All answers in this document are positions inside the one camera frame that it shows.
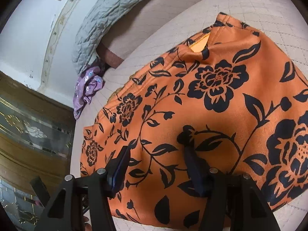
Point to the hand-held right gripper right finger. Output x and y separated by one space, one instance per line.
193 170

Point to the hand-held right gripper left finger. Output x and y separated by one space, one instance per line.
120 166

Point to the purple floral cloth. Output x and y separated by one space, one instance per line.
86 86

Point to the orange black floral blouse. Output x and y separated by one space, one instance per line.
216 113

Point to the wooden door with patterned glass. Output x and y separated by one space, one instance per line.
24 149

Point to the grey quilted pillow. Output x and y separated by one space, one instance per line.
108 12

